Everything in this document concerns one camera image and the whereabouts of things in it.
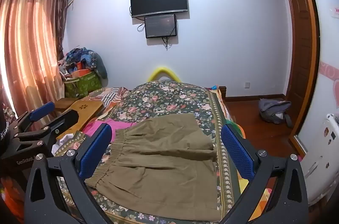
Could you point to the dark patterned curtain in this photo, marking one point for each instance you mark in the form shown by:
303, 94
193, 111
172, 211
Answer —
63, 14

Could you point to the wooden lap desk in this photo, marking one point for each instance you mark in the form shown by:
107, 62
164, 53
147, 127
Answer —
87, 107

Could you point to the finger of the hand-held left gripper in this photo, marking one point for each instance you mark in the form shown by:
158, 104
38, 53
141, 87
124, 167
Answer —
42, 110
67, 119

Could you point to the striped cloth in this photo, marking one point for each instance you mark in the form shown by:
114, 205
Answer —
111, 96

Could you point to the orange sheer curtain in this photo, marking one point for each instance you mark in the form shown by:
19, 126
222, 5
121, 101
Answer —
29, 41

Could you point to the white cloth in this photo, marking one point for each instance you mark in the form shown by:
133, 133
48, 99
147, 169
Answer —
65, 142

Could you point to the wooden bed frame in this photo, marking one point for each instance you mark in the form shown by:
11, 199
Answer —
223, 91

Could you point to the yellow foam tube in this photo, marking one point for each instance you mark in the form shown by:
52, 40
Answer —
164, 69

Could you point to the green storage box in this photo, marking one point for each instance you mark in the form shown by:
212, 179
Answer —
84, 85

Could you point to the white wall socket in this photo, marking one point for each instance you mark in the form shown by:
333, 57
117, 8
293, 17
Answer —
246, 85

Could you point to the small black monitor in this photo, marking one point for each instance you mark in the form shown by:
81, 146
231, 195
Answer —
160, 26

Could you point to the floral bed blanket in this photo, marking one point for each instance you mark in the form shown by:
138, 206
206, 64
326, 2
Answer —
164, 99

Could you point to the pink pants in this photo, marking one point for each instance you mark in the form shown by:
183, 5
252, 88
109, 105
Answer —
119, 124

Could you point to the khaki pants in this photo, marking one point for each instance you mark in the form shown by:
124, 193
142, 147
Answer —
164, 160

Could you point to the pile of clothes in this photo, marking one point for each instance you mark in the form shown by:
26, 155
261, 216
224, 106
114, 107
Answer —
84, 57

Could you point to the white appliance with stickers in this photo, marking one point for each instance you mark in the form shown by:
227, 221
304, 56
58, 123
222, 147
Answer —
320, 160

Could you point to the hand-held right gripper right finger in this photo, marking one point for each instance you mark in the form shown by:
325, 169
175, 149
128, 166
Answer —
237, 153

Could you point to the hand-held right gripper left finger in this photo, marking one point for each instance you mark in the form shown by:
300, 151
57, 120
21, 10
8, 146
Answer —
97, 151

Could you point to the grey backpack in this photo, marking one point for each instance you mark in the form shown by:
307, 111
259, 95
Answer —
272, 110

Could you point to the orange box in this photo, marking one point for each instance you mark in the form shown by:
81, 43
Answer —
82, 72

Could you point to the colourful patterned mat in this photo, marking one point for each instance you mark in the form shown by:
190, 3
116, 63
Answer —
263, 194

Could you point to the wooden door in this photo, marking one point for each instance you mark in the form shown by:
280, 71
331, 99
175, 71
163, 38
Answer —
300, 54

